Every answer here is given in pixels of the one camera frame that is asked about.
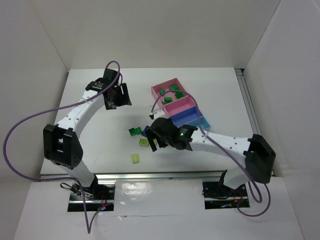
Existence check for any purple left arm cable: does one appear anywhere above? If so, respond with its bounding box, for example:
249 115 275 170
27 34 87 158
2 60 121 235

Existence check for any blue two-compartment tray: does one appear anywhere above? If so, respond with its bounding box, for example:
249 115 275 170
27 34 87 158
170 106 211 131

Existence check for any dark blue lego brick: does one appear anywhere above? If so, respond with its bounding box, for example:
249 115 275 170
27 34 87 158
141 125 150 138

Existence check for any aluminium front rail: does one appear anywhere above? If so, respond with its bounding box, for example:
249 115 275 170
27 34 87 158
39 169 235 182

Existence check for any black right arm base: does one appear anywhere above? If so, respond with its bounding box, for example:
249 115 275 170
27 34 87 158
202 170 248 200

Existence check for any green curved lego brick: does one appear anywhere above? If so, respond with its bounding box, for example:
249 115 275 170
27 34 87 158
169 84 179 91

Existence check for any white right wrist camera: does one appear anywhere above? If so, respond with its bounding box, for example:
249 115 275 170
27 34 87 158
149 109 166 120

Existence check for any pink two-compartment tray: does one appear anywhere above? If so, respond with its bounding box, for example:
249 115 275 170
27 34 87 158
151 78 196 117

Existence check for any aluminium side rail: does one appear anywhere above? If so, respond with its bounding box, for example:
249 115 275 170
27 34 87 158
234 67 273 176

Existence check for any green rounded lego brick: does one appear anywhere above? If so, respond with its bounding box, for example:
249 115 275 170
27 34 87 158
175 91 184 100

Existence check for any green upside-down lego brick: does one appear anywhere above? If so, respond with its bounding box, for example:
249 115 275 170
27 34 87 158
161 96 173 105

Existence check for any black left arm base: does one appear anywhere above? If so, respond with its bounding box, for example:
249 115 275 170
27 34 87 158
60 181 116 205

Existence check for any green square lego brick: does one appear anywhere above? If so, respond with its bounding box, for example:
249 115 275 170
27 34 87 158
128 128 136 136
134 127 143 135

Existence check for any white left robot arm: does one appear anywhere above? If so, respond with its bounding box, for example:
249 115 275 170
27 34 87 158
43 69 120 188

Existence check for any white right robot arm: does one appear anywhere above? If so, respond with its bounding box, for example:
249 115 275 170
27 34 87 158
146 110 276 190

